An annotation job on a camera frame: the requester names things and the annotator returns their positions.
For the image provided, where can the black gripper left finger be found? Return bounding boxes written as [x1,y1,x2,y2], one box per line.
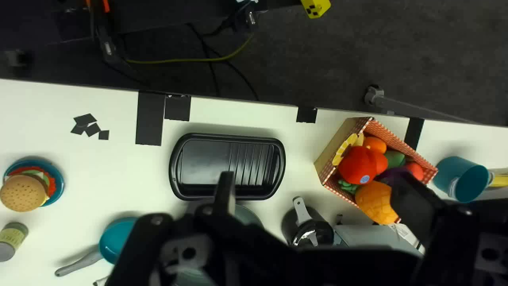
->
[107,170,290,286]

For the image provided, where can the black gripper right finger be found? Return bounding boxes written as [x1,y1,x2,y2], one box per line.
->
[390,175,508,286]

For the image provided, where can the black grill tray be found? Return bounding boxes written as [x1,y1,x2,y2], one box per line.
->
[168,132,287,202]

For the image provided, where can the red orange plush fruit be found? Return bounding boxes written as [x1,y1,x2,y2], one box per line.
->
[404,161,426,183]

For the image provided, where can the purple plush fruit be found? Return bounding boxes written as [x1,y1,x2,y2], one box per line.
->
[379,167,409,185]

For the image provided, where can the orange quilted plush fruit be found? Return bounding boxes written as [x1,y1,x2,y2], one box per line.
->
[353,180,401,228]

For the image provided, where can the teal cup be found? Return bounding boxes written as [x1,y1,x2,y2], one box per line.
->
[433,156,493,205]

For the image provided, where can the green plush fruit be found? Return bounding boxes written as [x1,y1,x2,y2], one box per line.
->
[384,150,407,170]

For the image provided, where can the red plush tomato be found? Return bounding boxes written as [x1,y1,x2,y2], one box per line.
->
[336,147,388,186]

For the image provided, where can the black tape patch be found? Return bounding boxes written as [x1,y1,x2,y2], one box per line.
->
[163,94,192,123]
[403,116,425,151]
[295,104,319,124]

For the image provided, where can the yellow toy piece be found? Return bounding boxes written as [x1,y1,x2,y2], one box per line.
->
[488,167,508,189]

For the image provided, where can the red checkered fruit basket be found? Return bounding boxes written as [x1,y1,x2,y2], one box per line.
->
[312,116,439,213]

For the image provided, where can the black tripod leg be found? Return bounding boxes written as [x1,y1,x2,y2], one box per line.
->
[363,85,477,126]

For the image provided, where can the long black tape strip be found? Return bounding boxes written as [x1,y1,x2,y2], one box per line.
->
[134,92,165,148]

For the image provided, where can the black tape scraps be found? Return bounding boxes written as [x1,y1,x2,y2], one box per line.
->
[69,112,101,139]

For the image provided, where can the teal plate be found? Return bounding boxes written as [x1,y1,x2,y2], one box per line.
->
[1,156,66,208]

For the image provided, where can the toy burger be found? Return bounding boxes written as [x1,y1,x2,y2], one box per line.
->
[0,174,49,213]

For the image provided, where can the small green jar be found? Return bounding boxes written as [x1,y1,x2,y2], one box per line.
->
[0,221,28,264]

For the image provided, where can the yellow plush pineapple ring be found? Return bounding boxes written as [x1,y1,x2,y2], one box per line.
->
[331,132,366,167]

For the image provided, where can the small teal pan grey handle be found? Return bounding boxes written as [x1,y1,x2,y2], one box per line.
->
[53,218,139,278]

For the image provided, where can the yellow green floor cable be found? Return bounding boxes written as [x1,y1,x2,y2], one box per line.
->
[125,31,255,69]

